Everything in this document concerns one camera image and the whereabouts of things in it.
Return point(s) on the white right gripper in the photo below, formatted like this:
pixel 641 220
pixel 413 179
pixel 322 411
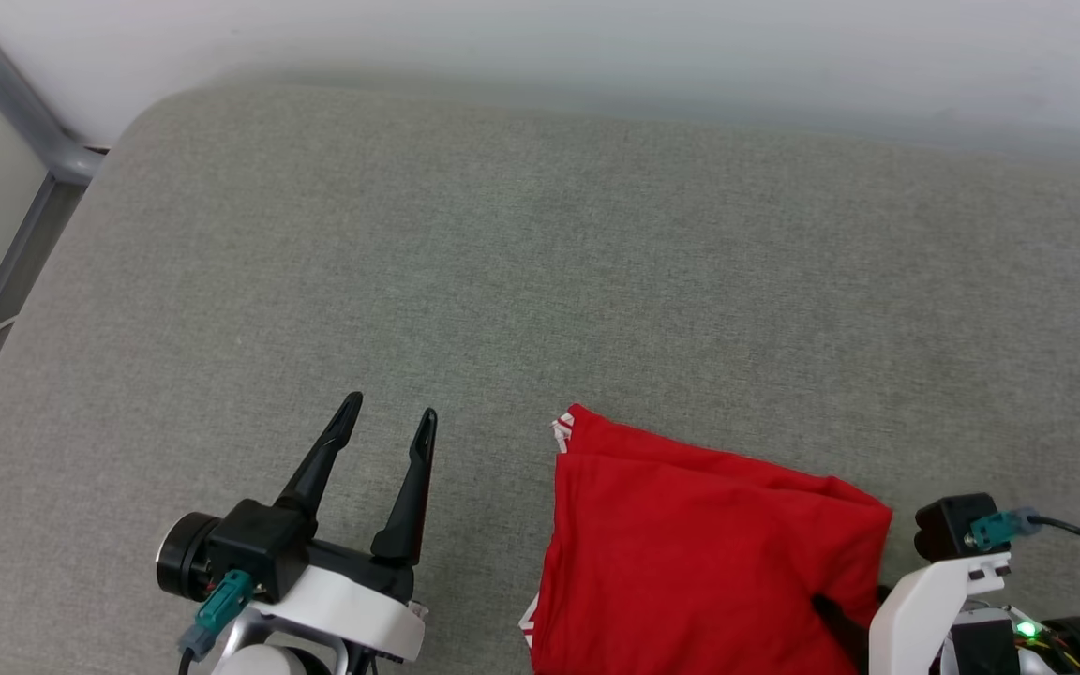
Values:
pixel 910 619

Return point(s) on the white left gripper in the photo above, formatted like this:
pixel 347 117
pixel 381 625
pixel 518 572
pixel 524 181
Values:
pixel 362 605

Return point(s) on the red shorts with white stripes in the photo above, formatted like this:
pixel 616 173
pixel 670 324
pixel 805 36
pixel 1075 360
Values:
pixel 690 562

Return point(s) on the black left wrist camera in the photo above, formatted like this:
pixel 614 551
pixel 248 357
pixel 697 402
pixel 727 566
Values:
pixel 254 544

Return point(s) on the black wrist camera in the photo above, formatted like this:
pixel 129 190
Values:
pixel 254 544
pixel 948 525

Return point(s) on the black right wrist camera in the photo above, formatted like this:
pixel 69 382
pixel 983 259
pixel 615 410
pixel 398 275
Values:
pixel 948 525

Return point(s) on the grey metal frame rail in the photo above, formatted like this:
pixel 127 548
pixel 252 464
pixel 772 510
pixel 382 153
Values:
pixel 20 103

